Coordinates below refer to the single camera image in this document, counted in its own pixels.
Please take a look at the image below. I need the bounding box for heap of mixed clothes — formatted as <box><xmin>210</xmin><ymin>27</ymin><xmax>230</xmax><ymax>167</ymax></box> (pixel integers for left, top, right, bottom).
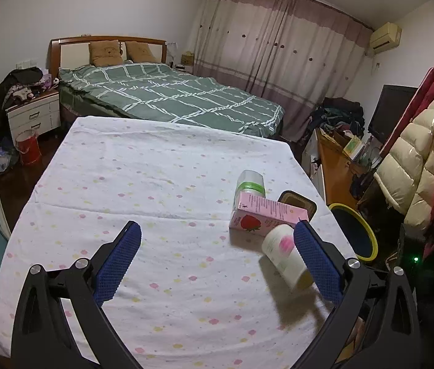
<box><xmin>309</xmin><ymin>98</ymin><xmax>365</xmax><ymax>139</ymax></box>

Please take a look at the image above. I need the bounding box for wooden desk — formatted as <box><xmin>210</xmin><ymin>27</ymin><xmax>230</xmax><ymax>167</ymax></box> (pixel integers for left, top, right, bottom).
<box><xmin>317</xmin><ymin>129</ymin><xmax>371</xmax><ymax>208</ymax></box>

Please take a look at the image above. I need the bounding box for yellow rimmed trash bin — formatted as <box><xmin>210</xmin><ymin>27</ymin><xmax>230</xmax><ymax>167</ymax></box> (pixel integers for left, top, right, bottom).
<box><xmin>328</xmin><ymin>203</ymin><xmax>379</xmax><ymax>262</ymax></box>

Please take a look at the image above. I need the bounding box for pink striped curtain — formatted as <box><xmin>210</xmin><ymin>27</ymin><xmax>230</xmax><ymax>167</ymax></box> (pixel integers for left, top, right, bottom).
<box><xmin>184</xmin><ymin>0</ymin><xmax>373</xmax><ymax>141</ymax></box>

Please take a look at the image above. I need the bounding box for blue plastic bag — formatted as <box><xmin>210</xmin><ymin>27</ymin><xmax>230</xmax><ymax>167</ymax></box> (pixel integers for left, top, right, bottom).
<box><xmin>0</xmin><ymin>142</ymin><xmax>19</xmax><ymax>173</ymax></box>

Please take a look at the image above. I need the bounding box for red bucket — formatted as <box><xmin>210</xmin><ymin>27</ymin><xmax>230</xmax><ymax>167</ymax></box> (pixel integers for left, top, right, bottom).
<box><xmin>15</xmin><ymin>130</ymin><xmax>42</xmax><ymax>166</ymax></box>

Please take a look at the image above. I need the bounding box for brown bear pillow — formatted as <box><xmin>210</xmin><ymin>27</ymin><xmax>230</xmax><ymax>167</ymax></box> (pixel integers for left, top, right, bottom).
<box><xmin>88</xmin><ymin>39</ymin><xmax>124</xmax><ymax>66</ymax></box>
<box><xmin>125</xmin><ymin>42</ymin><xmax>160</xmax><ymax>63</ymax></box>

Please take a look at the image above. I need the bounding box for pile of dark clothes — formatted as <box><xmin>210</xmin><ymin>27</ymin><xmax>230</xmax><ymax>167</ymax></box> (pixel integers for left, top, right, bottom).
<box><xmin>0</xmin><ymin>66</ymin><xmax>60</xmax><ymax>139</ymax></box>

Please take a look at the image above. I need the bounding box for white cabinet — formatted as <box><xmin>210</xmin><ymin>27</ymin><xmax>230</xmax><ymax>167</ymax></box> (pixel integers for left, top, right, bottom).
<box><xmin>301</xmin><ymin>129</ymin><xmax>327</xmax><ymax>200</ymax></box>

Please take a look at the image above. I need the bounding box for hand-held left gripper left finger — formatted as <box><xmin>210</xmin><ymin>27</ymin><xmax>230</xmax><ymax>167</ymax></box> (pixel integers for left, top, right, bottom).
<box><xmin>11</xmin><ymin>221</ymin><xmax>142</xmax><ymax>369</ymax></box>

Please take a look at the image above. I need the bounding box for bed with green checked cover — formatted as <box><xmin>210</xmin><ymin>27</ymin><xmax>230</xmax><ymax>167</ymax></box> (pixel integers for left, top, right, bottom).
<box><xmin>50</xmin><ymin>36</ymin><xmax>285</xmax><ymax>139</ymax></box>

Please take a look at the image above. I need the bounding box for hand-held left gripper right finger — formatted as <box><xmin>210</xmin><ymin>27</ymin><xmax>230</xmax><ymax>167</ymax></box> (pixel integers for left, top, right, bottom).
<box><xmin>293</xmin><ymin>221</ymin><xmax>421</xmax><ymax>369</ymax></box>

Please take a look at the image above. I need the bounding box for pink drink carton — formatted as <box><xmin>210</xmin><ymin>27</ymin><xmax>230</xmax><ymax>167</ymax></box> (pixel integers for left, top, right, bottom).
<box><xmin>229</xmin><ymin>191</ymin><xmax>310</xmax><ymax>237</ymax></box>

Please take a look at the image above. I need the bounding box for black television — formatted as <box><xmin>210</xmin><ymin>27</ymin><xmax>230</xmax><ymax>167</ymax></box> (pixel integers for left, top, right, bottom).
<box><xmin>368</xmin><ymin>85</ymin><xmax>419</xmax><ymax>145</ymax></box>

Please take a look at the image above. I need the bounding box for dark metal tin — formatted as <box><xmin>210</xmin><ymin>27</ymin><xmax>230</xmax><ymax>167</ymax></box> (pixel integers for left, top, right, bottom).
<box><xmin>277</xmin><ymin>190</ymin><xmax>317</xmax><ymax>221</ymax></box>

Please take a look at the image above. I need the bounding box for small green band white bottle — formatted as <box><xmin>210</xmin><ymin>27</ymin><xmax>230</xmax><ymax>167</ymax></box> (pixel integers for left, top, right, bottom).
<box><xmin>234</xmin><ymin>170</ymin><xmax>267</xmax><ymax>208</ymax></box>

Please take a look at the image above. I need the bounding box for cream puffy jacket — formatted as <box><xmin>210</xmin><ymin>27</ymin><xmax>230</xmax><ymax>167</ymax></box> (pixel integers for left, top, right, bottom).
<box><xmin>374</xmin><ymin>48</ymin><xmax>434</xmax><ymax>231</ymax></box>

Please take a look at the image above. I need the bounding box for red coat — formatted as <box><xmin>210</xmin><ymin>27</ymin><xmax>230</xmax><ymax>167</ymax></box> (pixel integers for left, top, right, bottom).
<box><xmin>384</xmin><ymin>29</ymin><xmax>434</xmax><ymax>154</ymax></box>

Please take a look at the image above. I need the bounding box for white yogurt cup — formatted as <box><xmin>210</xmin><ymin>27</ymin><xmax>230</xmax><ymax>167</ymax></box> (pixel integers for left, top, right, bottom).
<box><xmin>261</xmin><ymin>224</ymin><xmax>315</xmax><ymax>291</ymax></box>

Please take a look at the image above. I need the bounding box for beige air conditioner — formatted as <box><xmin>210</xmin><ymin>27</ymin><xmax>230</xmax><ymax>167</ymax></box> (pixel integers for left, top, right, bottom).
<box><xmin>368</xmin><ymin>22</ymin><xmax>402</xmax><ymax>51</ymax></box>

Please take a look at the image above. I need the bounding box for white nightstand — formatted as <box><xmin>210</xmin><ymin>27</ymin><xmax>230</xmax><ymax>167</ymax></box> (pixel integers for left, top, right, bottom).
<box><xmin>6</xmin><ymin>89</ymin><xmax>62</xmax><ymax>141</ymax></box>

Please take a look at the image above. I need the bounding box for green printed box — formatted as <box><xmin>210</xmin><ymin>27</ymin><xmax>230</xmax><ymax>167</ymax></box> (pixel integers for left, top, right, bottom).
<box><xmin>343</xmin><ymin>136</ymin><xmax>364</xmax><ymax>161</ymax></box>

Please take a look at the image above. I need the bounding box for spotted white tablecloth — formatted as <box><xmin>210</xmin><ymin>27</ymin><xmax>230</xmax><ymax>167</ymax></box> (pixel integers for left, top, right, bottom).
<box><xmin>0</xmin><ymin>116</ymin><xmax>360</xmax><ymax>369</ymax></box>

